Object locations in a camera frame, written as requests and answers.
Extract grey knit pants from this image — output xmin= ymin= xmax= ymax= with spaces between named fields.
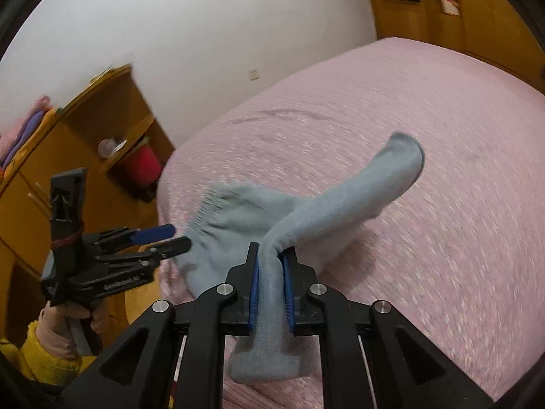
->
xmin=175 ymin=132 xmax=425 ymax=384

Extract yellow sleeve forearm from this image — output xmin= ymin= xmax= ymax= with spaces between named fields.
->
xmin=1 ymin=321 xmax=95 ymax=387

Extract left hand pink glove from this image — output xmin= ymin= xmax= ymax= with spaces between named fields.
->
xmin=35 ymin=300 xmax=108 ymax=361

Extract red object on shelf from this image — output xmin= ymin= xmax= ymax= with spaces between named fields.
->
xmin=120 ymin=142 xmax=164 ymax=188

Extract round clear jar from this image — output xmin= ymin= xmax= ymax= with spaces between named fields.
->
xmin=97 ymin=138 xmax=127 ymax=160

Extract wooden bedside cabinet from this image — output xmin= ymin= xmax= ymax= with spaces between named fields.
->
xmin=1 ymin=65 xmax=174 ymax=354

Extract pink floral bed sheet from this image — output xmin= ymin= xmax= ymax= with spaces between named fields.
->
xmin=157 ymin=38 xmax=544 ymax=408

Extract folded pink purple clothes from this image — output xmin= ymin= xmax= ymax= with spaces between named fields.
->
xmin=1 ymin=95 xmax=52 ymax=170

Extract wooden wardrobe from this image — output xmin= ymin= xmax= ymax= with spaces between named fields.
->
xmin=370 ymin=0 xmax=544 ymax=91

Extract white wall socket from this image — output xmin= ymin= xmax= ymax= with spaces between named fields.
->
xmin=249 ymin=69 xmax=260 ymax=81

